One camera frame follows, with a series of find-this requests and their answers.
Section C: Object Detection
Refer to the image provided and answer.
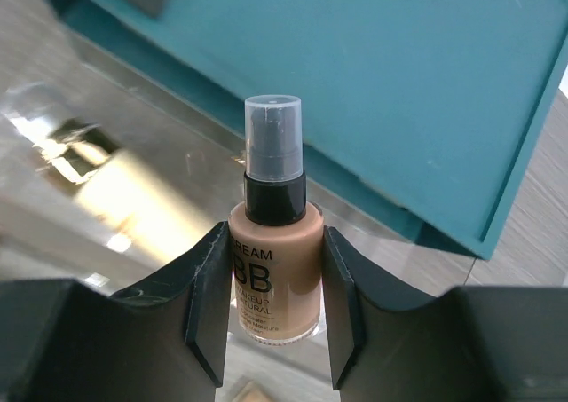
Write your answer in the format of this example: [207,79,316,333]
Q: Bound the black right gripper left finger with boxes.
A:
[1,222,232,401]

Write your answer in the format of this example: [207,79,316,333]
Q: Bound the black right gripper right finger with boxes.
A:
[322,227,567,401]

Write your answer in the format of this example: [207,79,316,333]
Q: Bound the BB cream pump bottle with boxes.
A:
[228,95,324,346]

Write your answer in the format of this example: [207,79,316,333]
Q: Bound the teal drawer cabinet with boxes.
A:
[49,0,567,259]

